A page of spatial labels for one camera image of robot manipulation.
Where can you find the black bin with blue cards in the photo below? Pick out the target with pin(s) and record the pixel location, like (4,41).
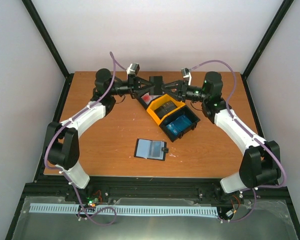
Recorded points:
(189,113)

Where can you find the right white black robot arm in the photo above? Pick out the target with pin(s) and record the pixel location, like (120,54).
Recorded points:
(260,165)

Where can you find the black leather card holder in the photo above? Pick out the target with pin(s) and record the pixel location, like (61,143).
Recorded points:
(142,149)

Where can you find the stack of blue cards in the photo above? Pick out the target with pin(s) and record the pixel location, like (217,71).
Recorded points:
(179,124)

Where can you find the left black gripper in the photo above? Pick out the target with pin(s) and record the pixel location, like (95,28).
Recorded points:
(134,83)

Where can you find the light blue slotted cable duct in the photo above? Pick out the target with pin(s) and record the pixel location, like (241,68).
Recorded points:
(130,210)

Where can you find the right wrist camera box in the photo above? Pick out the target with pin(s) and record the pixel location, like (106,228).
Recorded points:
(186,75)

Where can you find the stack of red cards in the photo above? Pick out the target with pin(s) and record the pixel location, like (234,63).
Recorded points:
(146,98)

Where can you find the yellow plastic bin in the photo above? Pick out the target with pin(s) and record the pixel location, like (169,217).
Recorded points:
(158,102)

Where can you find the black card holders in bin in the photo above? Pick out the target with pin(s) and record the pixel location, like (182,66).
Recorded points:
(165,108)

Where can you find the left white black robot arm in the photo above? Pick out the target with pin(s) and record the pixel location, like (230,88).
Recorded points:
(61,149)

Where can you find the black aluminium frame rail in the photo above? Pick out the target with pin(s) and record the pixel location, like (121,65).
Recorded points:
(202,190)

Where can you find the black bin with red cards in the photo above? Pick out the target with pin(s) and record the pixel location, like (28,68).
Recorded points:
(145,105)

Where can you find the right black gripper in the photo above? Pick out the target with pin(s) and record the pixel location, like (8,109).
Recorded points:
(180,85)

